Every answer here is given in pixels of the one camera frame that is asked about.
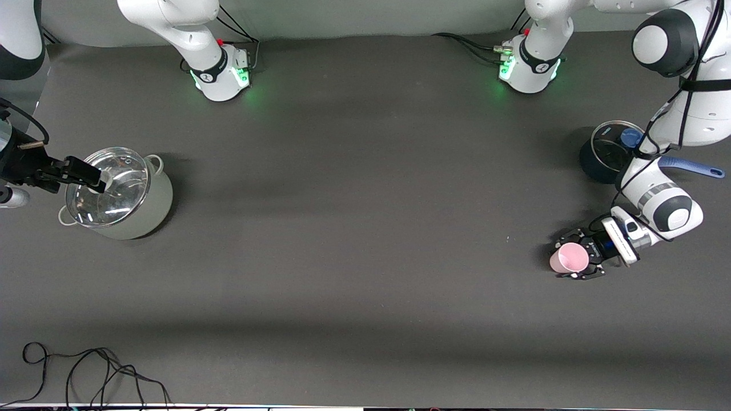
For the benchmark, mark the glass lid with blue knob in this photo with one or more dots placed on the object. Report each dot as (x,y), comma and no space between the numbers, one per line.
(608,142)

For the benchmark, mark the dark blue saucepan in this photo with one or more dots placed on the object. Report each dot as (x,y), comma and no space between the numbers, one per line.
(594,165)

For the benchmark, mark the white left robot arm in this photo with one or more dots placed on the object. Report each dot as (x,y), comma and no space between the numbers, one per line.
(662,194)

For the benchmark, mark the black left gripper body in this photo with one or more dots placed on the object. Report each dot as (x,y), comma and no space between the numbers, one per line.
(598,245)

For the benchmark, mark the pale green cooking pot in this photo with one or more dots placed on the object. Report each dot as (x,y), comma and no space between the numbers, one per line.
(145,211)

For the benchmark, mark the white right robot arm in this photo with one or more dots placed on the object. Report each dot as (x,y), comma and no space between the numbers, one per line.
(212,71)

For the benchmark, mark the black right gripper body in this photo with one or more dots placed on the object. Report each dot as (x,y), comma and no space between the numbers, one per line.
(19,165)

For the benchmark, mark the glass lid with beige knob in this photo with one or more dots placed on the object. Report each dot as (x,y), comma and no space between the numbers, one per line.
(117,200)

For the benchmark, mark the pink plastic cup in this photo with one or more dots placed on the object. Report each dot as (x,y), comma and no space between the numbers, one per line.
(571,258)

